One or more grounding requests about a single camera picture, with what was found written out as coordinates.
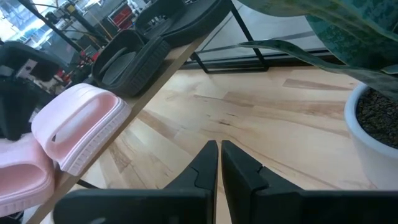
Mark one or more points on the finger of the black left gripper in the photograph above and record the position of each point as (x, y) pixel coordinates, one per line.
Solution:
(18, 105)

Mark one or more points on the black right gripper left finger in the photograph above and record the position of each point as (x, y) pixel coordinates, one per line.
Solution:
(186, 202)

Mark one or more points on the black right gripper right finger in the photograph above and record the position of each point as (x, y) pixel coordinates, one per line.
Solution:
(255, 199)

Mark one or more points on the pink rubber slide sandal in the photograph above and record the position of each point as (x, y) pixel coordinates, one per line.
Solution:
(25, 180)
(77, 102)

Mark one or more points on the black rubber slide sandal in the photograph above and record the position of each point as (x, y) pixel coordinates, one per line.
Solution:
(192, 21)
(146, 65)

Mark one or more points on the black metal wooden board shelf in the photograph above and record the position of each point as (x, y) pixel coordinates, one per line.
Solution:
(138, 102)

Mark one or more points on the red background toolbox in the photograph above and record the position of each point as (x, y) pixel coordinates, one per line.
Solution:
(122, 15)

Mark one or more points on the snake plant in white pot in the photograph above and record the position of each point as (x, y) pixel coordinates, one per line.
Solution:
(367, 161)

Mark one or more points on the black table edge rail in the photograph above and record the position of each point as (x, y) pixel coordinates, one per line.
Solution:
(295, 59)

